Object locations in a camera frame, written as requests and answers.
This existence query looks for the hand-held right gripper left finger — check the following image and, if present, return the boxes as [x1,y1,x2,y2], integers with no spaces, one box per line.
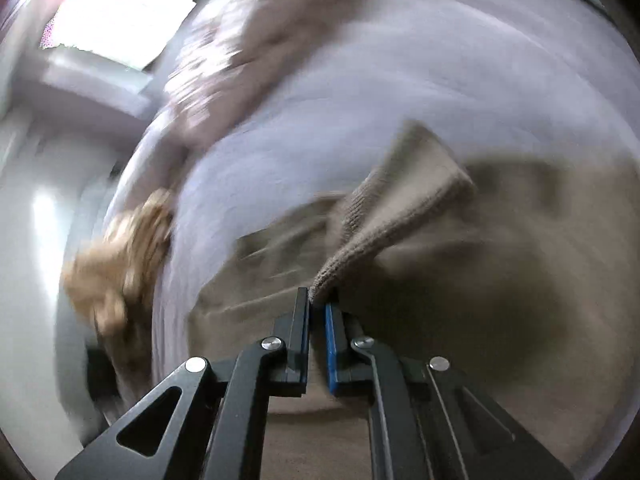
[55,287,310,480]

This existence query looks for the bright window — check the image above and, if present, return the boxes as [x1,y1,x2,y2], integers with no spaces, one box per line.
[40,0,217,69]

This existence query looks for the taupe knit sweater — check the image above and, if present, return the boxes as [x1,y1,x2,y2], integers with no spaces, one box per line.
[186,120,638,480]

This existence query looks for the pinkish beige cloth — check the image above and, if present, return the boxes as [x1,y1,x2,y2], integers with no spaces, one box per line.
[160,0,401,151]

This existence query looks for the lavender embossed blanket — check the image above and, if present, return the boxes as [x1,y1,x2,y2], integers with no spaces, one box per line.
[100,0,632,411]

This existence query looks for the tan crumpled garment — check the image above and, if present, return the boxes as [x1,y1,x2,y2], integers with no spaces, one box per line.
[61,187,176,361]

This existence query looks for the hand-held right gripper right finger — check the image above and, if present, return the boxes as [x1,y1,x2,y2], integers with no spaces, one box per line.
[325,302,575,480]

